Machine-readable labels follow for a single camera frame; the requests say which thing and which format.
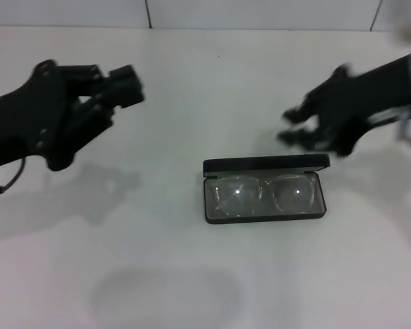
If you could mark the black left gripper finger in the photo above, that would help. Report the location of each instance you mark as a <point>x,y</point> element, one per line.
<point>130,96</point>
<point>123,79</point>

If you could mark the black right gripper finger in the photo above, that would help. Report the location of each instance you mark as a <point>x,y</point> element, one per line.
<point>301,138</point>
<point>299,111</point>

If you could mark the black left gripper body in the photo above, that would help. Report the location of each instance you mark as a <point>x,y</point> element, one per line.
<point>20,127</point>

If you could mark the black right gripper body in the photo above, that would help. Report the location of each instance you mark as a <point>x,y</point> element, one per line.
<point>363,99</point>

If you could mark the black glasses case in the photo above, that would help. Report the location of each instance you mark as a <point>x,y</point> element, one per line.
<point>260,162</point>

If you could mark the clear white glasses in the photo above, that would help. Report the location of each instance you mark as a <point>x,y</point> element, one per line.
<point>239,198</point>

